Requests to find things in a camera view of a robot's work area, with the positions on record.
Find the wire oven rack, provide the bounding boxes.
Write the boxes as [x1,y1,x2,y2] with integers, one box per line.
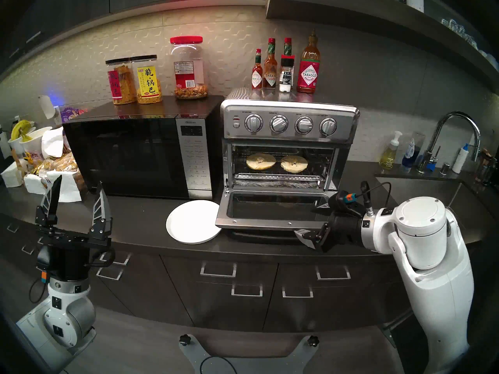
[233,143,335,182]

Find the red label snack jar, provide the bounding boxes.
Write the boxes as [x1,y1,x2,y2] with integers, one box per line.
[106,58,137,105]

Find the silver oven control knob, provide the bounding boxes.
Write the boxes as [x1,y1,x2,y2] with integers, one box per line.
[269,115,289,134]
[319,117,338,137]
[244,113,264,133]
[294,116,314,135]

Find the white bottle blue cap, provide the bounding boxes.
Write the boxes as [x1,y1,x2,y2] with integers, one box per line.
[452,143,470,174]

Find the white wall dispenser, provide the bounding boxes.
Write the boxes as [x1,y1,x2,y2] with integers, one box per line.
[38,95,57,120]

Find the glass toaster oven door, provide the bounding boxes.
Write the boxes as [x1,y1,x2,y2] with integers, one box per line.
[215,188,340,243]

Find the pale crusted bagel half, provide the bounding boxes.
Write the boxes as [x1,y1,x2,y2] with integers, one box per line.
[246,153,276,171]

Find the dark open wall shelf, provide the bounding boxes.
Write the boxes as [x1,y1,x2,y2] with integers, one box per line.
[266,0,499,93]

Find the yellow liquid soap dispenser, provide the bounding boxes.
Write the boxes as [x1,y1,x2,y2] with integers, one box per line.
[379,131,403,170]

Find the medium Tabasco sauce bottle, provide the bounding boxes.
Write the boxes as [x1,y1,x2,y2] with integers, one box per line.
[264,38,278,89]

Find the chrome gooseneck faucet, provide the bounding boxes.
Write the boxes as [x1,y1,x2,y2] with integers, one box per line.
[418,111,481,174]

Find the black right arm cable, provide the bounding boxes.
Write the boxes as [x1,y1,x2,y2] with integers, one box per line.
[360,180,392,217]

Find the stainless steel toaster oven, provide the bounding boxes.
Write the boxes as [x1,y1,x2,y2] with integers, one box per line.
[220,87,361,192]

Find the black base cable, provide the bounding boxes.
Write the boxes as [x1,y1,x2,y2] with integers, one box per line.
[200,355,236,374]

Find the bagged bread loaf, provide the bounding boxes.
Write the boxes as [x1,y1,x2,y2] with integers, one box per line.
[33,153,84,191]

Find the black microwave oven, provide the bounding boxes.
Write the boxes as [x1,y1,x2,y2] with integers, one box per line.
[62,95,225,200]

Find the foil covered oven tray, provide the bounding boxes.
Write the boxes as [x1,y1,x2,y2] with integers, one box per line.
[234,180,328,189]

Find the dark crusted bagel half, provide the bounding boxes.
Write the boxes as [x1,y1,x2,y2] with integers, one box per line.
[281,155,308,173]

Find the dark lower cabinet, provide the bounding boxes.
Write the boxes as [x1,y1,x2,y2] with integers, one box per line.
[0,212,480,335]

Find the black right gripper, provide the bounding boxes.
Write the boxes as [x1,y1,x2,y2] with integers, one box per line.
[294,201,365,254]

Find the yellow banana bunch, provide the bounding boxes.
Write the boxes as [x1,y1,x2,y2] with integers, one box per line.
[10,119,35,141]

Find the large Tabasco sriracha bottle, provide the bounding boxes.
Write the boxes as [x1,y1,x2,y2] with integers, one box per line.
[297,30,321,94]

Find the large white paper bag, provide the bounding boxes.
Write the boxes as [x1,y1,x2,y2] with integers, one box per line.
[47,170,82,203]

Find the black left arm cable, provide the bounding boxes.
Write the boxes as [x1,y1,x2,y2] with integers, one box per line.
[29,247,117,304]

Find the blue dish soap bottle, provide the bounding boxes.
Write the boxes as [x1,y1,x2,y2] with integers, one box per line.
[402,138,418,168]

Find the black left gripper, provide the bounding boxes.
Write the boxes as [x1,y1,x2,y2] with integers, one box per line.
[35,175,114,283]

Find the round white plate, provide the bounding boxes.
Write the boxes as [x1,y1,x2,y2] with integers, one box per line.
[166,200,222,245]

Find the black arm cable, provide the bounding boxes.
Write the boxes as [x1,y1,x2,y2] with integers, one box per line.
[360,180,392,217]
[29,247,117,304]

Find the green neck Tabasco bottle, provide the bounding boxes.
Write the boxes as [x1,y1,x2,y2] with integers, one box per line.
[283,37,294,85]

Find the clear jar red lid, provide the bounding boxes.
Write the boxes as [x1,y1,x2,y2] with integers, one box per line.
[170,36,209,100]

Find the yellow label snack jar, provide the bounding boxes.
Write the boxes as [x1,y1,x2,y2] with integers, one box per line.
[131,55,163,104]

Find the purple snack packet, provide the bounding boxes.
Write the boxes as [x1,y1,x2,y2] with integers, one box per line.
[60,108,86,123]

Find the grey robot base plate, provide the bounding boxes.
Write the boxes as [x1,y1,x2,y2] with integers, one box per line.
[179,334,320,374]

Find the copper lidded jar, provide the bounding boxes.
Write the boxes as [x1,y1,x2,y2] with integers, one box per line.
[476,149,492,183]

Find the small Tabasco sauce bottle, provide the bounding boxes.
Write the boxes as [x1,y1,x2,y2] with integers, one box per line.
[251,49,264,90]

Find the small white paper bag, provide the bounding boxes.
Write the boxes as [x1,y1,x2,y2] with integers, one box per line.
[24,174,48,195]
[1,162,24,188]

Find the white crumpled paper bag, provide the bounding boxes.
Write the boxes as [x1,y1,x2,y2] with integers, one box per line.
[41,127,65,158]

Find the stainless steel sink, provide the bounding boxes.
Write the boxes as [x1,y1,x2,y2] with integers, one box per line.
[374,175,495,245]

